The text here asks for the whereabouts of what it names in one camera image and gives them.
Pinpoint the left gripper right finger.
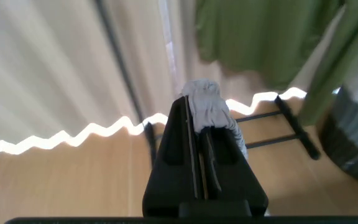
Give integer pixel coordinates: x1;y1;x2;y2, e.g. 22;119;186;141
197;126;269;218

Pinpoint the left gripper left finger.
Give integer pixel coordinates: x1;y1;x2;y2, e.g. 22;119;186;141
142;95;200;218

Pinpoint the pale grey garment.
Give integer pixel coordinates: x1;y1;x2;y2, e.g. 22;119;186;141
181;78;249;161

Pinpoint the green long-sleeved shirt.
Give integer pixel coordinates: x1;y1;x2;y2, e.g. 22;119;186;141
194;0;358;127

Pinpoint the black clothes rack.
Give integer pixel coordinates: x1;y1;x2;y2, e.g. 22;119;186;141
94;0;322;170

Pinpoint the white laundry basket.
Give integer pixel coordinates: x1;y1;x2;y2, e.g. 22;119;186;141
317;33;358;185

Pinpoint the beige curtain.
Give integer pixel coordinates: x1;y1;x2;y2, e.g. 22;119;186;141
0;0;346;159

